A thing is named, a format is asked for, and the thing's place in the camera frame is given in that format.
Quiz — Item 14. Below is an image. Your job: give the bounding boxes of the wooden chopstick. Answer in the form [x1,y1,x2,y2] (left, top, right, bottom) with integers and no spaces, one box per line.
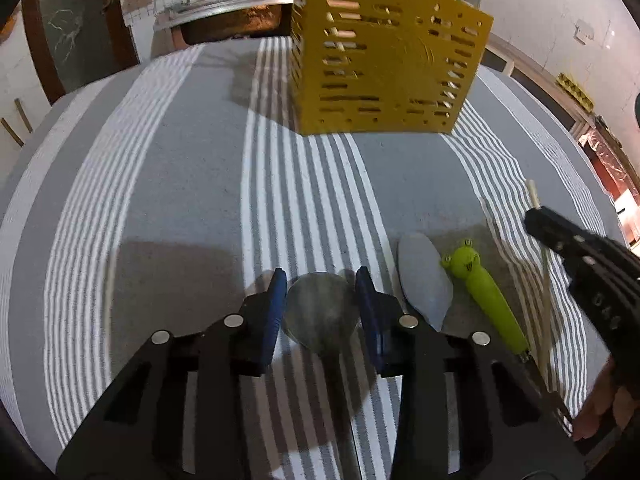
[524,178,554,394]

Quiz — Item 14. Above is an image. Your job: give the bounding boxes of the metal spoon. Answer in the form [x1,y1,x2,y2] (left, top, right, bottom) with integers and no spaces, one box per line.
[282,271,362,441]

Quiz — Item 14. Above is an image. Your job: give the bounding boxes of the person's right hand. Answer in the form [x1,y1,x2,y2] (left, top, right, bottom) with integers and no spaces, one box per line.
[572,356,639,441]

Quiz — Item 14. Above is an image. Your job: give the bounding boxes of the yellow egg tray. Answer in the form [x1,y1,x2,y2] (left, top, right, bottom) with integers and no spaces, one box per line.
[555,73,594,114]

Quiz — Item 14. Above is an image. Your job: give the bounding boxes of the grey striped tablecloth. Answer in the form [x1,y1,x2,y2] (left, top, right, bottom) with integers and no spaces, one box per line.
[1,38,623,468]

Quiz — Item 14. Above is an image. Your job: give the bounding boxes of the yellow slotted utensil basket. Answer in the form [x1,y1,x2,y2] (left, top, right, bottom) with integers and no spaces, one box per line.
[290,0,494,134]

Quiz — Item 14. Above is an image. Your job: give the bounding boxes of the steel sink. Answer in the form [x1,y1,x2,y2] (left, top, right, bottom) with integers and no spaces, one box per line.
[154,0,294,49]

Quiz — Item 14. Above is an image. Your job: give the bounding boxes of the dark brown glass door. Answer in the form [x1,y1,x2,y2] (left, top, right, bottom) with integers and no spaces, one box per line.
[22,0,139,104]

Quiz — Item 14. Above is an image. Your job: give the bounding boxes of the green frog handle utensil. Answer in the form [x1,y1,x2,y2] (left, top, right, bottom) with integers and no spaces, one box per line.
[440,238,529,356]

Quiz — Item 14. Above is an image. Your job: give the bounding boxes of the white wall switch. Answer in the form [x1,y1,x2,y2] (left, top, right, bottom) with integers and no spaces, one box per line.
[574,20,594,46]

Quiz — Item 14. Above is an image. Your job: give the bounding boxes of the wooden sticks against wall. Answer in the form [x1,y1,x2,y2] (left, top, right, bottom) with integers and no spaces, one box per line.
[0,98,32,151]

